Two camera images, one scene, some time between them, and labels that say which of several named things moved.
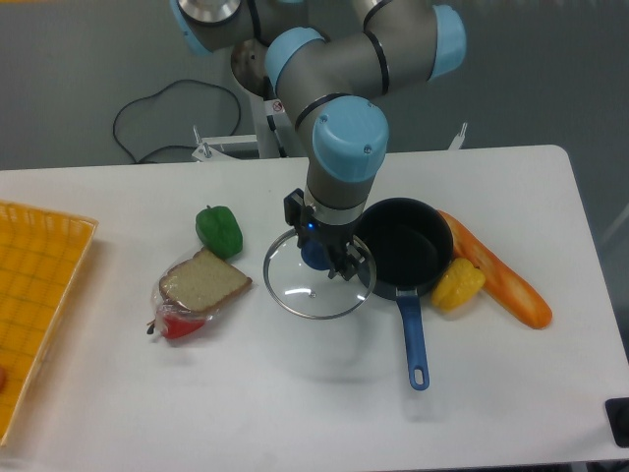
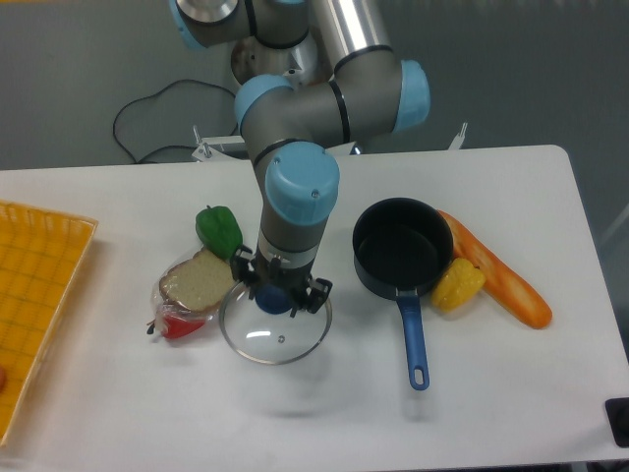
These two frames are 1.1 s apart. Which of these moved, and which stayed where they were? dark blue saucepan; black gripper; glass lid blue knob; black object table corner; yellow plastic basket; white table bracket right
Moved: black gripper; glass lid blue knob
Stayed: yellow plastic basket; white table bracket right; black object table corner; dark blue saucepan
